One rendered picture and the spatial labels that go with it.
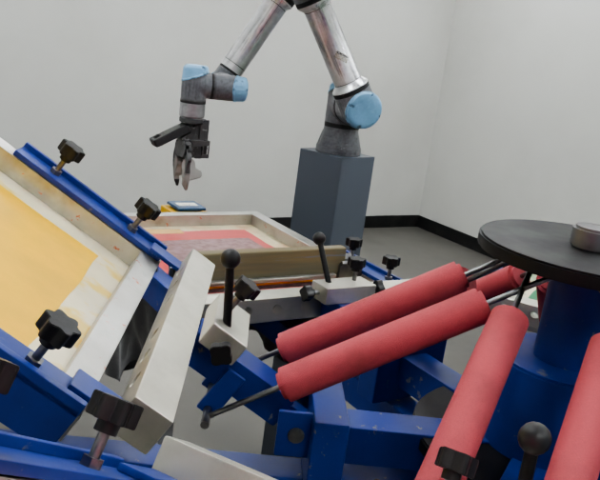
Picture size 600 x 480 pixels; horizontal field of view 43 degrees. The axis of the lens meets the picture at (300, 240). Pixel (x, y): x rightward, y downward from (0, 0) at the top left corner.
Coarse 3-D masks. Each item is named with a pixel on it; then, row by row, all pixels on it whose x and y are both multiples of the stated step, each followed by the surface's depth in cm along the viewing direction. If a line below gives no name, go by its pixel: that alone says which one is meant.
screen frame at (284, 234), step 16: (144, 224) 223; (160, 224) 226; (176, 224) 229; (192, 224) 232; (208, 224) 235; (224, 224) 238; (240, 224) 241; (256, 224) 240; (272, 224) 233; (288, 240) 224; (304, 240) 219
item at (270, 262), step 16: (208, 256) 170; (256, 256) 177; (272, 256) 179; (288, 256) 181; (304, 256) 184; (336, 256) 189; (224, 272) 173; (240, 272) 175; (256, 272) 178; (272, 272) 180; (288, 272) 183; (304, 272) 185; (320, 272) 188; (336, 272) 191
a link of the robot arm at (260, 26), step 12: (264, 0) 231; (276, 0) 229; (288, 0) 229; (264, 12) 229; (276, 12) 230; (252, 24) 230; (264, 24) 230; (276, 24) 233; (240, 36) 231; (252, 36) 230; (264, 36) 232; (240, 48) 231; (252, 48) 231; (228, 60) 231; (240, 60) 231; (216, 72) 232; (228, 72) 231; (240, 72) 233
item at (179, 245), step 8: (184, 232) 223; (160, 240) 212; (168, 240) 213; (176, 240) 214; (184, 240) 215; (192, 240) 216; (168, 248) 206; (176, 248) 207; (184, 248) 208; (192, 248) 209; (200, 248) 210; (208, 248) 211; (176, 256) 200; (184, 256) 200; (160, 264) 192; (168, 272) 186
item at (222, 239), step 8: (192, 232) 224; (200, 232) 226; (208, 232) 227; (216, 232) 228; (224, 232) 229; (232, 232) 230; (240, 232) 231; (248, 232) 233; (200, 240) 217; (208, 240) 218; (216, 240) 220; (224, 240) 221; (232, 240) 222; (240, 240) 223; (248, 240) 224; (256, 240) 225; (216, 248) 212; (224, 248) 213; (232, 248) 214; (240, 248) 215; (248, 248) 216; (256, 248) 217; (264, 248) 218; (280, 288) 186; (288, 288) 186
